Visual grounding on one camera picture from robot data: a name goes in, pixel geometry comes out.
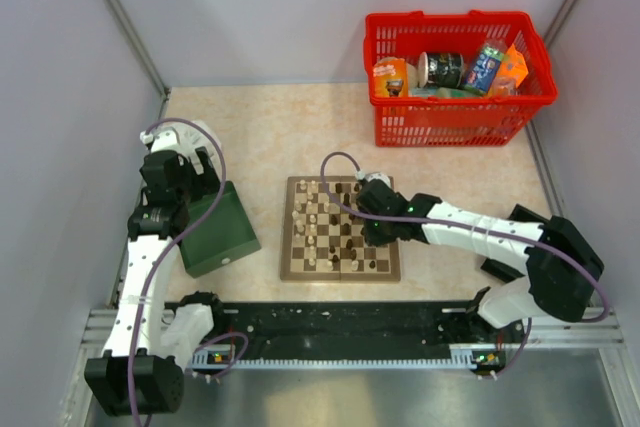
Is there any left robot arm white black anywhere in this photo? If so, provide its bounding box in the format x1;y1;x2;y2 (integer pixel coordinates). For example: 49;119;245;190
84;118;227;426

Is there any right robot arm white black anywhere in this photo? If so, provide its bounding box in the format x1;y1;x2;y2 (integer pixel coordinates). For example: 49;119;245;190
356;175;604;343

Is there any wooden chess board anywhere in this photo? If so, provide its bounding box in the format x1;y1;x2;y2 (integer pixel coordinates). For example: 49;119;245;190
280;176;401;283

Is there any green plastic tray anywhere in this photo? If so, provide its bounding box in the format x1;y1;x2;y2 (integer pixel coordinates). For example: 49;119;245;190
180;181;261;278

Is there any red plastic basket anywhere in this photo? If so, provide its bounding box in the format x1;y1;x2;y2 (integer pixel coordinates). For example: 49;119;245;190
363;10;558;147

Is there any orange razor package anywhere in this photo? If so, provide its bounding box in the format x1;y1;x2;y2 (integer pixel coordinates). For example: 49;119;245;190
373;57;408;98

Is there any black cup noodle container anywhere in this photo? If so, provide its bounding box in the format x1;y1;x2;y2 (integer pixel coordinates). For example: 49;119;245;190
417;52;466;88

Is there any black plastic tray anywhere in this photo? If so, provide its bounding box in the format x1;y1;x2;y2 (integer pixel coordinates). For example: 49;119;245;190
480;204;548;283

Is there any blue snack bag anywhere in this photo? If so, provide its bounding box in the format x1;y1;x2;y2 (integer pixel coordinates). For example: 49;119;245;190
461;40;507;96

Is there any orange snack package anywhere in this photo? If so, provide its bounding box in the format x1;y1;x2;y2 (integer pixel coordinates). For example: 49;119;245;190
489;44;529;97

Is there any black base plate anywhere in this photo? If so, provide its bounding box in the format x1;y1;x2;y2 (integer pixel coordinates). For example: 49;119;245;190
164;300;511;361

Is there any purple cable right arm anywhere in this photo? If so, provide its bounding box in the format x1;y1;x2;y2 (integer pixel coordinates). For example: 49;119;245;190
319;151;612;381

